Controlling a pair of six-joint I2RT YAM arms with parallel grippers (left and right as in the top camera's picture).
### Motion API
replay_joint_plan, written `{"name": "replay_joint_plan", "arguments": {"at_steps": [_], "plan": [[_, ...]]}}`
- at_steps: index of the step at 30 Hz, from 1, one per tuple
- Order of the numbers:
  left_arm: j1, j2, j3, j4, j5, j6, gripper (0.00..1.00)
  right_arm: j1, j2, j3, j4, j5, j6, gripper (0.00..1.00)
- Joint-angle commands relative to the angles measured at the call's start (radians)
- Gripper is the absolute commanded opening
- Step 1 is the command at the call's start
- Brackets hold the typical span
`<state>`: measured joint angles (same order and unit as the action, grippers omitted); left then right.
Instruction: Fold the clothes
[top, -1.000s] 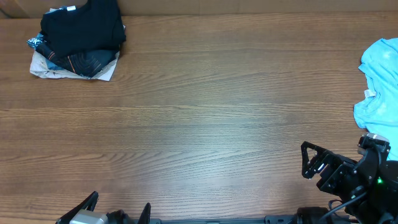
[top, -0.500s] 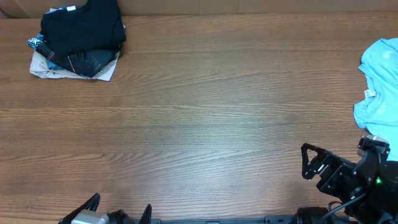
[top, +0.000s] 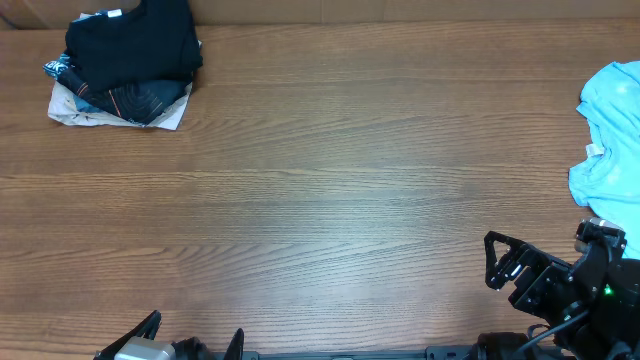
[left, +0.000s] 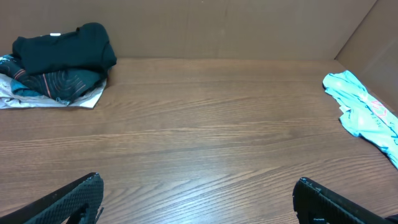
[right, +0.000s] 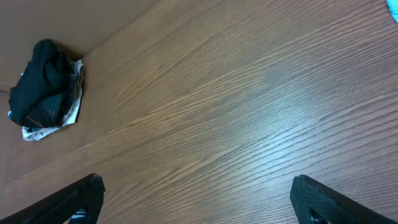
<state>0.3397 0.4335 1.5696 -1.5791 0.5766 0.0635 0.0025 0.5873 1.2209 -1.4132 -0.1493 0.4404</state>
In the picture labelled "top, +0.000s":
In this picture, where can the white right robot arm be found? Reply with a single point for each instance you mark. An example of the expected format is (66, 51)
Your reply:
(589, 309)

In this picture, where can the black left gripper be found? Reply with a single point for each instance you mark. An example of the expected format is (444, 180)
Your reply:
(151, 323)

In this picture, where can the black t-shirt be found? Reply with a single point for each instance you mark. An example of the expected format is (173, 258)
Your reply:
(154, 41)

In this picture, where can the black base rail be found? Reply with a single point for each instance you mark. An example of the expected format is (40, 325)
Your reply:
(450, 352)

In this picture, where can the beige folded cloth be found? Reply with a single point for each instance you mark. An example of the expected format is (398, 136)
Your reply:
(68, 109)

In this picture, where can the light blue t-shirt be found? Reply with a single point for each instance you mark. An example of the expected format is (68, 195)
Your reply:
(607, 181)

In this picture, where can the black patterned folded shirt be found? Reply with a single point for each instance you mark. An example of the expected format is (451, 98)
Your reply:
(135, 102)

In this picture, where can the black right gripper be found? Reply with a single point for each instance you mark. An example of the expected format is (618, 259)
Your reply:
(548, 272)

